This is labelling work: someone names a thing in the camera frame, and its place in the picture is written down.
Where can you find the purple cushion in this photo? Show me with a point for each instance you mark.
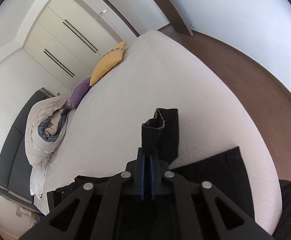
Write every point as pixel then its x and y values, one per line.
pixel 77 94

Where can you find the dark brown door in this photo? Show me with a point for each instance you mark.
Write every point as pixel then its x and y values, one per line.
pixel 174 16

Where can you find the white pillow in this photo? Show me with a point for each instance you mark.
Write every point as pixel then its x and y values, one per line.
pixel 37 179

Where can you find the cream wardrobe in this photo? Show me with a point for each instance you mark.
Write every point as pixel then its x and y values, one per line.
pixel 68 42

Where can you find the dark grey headboard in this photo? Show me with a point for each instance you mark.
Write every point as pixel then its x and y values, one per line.
pixel 15 169

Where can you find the black denim pants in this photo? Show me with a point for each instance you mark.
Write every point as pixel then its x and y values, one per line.
pixel 225 170

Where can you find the grey rolled duvet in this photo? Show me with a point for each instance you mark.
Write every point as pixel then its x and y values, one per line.
pixel 45 129

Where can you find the yellow cushion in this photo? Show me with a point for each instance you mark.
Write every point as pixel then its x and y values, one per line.
pixel 110 59

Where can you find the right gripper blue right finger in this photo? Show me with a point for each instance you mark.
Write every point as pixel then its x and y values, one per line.
pixel 157 169

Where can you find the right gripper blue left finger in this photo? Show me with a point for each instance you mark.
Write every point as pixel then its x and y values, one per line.
pixel 135 184

